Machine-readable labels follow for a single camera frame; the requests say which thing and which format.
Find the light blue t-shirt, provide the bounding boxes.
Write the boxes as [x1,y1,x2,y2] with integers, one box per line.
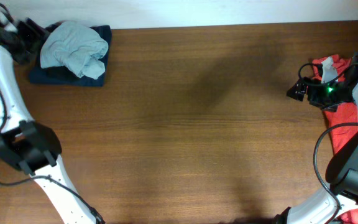
[40,21,109,80]

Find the black cable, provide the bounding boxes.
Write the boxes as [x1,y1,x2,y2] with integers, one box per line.
[0,0,105,224]
[297,62,358,224]

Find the left black cable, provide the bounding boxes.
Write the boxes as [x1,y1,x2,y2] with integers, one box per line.
[0,0,105,224]

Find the folded dark navy garment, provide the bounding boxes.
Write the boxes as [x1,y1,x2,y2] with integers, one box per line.
[27,24,113,88]

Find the right black cable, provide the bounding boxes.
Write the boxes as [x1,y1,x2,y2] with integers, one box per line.
[297,62,358,224]

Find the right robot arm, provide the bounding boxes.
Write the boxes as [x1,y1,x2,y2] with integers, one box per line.
[272,52,358,224]

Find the red t-shirt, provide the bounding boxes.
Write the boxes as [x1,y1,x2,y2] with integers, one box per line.
[311,54,358,224]

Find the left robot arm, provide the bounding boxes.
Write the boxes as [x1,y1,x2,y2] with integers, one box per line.
[0,45,104,224]

